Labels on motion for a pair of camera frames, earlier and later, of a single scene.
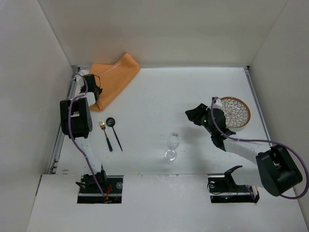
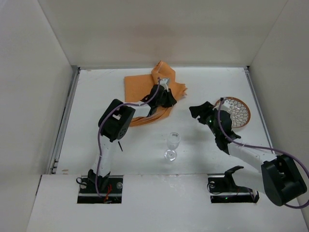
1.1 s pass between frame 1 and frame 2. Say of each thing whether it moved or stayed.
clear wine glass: stayed
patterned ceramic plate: stayed
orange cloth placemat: moved
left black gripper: moved
